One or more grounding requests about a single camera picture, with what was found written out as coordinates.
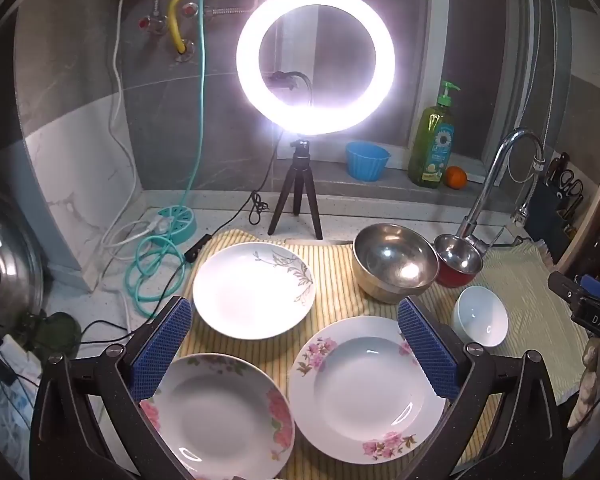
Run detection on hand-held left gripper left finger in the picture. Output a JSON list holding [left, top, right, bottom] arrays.
[[29, 296, 196, 480]]

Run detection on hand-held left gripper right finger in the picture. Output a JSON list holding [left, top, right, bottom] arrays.
[[395, 296, 566, 480]]

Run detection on large stainless steel bowl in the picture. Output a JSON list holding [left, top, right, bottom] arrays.
[[352, 224, 439, 305]]

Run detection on small white bowl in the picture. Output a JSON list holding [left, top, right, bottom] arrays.
[[452, 286, 510, 348]]

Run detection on pale green cloth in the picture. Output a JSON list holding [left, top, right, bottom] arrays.
[[475, 240, 588, 406]]

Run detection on white plate with small pink flowers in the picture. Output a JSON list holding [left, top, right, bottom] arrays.
[[287, 316, 447, 466]]

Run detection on wooden shelf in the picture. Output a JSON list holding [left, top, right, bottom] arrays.
[[555, 160, 600, 281]]

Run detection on white plate with large pink flowers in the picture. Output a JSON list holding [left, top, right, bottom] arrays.
[[140, 353, 296, 480]]

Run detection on dark knife holder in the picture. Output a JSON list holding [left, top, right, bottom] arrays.
[[527, 152, 588, 266]]

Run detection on red bowl with steel inside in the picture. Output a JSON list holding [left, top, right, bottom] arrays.
[[433, 234, 484, 289]]

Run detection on white plate with grey leaves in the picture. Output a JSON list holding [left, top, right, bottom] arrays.
[[192, 242, 316, 341]]

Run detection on black scissors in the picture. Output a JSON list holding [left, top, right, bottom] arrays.
[[557, 170, 584, 211]]

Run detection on dark green scrub pad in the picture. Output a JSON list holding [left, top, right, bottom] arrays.
[[17, 312, 83, 361]]

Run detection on yellow striped cloth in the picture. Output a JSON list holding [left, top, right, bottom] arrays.
[[180, 229, 501, 480]]

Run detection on round teal power strip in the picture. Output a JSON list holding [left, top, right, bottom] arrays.
[[147, 206, 197, 247]]

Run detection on chrome faucet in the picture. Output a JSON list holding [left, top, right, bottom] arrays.
[[460, 128, 546, 256]]

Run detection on white printed plastic bag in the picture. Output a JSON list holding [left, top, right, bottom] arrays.
[[0, 335, 46, 461]]

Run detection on steel pot lid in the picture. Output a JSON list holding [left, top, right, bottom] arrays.
[[0, 189, 46, 341]]

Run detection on blue ribbed cup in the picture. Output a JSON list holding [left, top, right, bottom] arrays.
[[345, 141, 391, 182]]

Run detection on green dish soap bottle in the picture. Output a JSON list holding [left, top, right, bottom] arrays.
[[407, 80, 462, 190]]

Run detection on black mini tripod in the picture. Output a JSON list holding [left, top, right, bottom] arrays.
[[267, 137, 324, 241]]

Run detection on black phone clamp on gooseneck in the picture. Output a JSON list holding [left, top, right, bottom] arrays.
[[270, 70, 313, 107]]

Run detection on black cable with inline switch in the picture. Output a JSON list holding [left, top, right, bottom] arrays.
[[67, 135, 281, 346]]

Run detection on metal flexible sprayer hose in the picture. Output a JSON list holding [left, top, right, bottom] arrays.
[[510, 152, 548, 223]]

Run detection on white cable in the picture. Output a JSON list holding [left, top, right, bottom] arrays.
[[100, 10, 156, 261]]

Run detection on teal cable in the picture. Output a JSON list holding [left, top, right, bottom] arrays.
[[125, 0, 216, 318]]

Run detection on white ring light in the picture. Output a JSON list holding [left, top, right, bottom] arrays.
[[236, 0, 396, 133]]

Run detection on yellow hose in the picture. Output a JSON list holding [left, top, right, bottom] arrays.
[[167, 0, 197, 56]]

